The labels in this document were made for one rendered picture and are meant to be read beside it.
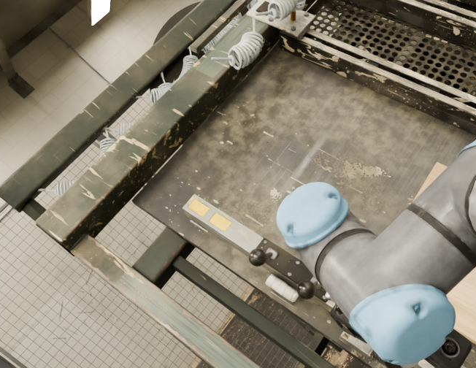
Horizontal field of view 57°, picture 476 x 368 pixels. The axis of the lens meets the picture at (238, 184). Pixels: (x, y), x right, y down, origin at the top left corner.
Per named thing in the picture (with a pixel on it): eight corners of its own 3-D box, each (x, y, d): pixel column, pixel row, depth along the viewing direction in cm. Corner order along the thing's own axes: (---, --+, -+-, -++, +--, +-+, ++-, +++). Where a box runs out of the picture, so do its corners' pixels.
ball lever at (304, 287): (320, 293, 98) (307, 304, 85) (306, 284, 99) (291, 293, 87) (328, 280, 97) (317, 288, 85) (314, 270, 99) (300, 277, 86)
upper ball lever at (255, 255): (276, 264, 102) (258, 271, 89) (263, 255, 103) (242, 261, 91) (284, 250, 101) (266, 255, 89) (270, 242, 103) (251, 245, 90)
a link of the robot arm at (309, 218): (293, 251, 41) (259, 207, 48) (336, 309, 47) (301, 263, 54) (358, 201, 41) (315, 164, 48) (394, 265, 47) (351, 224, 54)
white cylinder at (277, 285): (265, 285, 103) (293, 305, 100) (264, 282, 100) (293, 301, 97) (271, 275, 104) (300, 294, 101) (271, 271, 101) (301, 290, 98)
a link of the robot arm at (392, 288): (471, 254, 32) (381, 188, 41) (363, 357, 33) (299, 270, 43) (505, 295, 36) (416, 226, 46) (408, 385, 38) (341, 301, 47)
